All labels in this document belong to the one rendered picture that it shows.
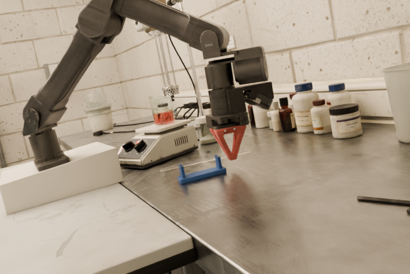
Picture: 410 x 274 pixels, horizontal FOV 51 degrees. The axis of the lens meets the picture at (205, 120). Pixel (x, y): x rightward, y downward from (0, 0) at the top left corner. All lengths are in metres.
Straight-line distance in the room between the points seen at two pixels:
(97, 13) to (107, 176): 0.36
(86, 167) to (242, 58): 0.42
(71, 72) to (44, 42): 2.64
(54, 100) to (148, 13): 0.30
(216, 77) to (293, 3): 0.62
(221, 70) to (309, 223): 0.40
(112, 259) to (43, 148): 0.51
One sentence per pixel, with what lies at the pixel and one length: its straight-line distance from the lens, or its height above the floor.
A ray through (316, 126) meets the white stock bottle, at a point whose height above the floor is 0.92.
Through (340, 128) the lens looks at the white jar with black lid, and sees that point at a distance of 1.03.
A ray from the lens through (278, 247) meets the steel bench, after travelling 0.53.
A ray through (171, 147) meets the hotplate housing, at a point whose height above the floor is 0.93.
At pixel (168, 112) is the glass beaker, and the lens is 1.18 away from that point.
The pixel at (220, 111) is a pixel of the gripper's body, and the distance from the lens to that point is 0.87.
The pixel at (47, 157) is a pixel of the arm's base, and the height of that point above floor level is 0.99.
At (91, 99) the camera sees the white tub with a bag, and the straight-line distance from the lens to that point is 2.24.
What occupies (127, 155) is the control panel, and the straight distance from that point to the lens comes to 1.15.
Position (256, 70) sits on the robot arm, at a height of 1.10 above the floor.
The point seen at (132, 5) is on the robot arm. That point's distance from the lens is 0.92.
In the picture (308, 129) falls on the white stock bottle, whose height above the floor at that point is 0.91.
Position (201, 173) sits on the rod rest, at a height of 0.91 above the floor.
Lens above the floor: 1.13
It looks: 7 degrees down
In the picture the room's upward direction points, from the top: 11 degrees counter-clockwise
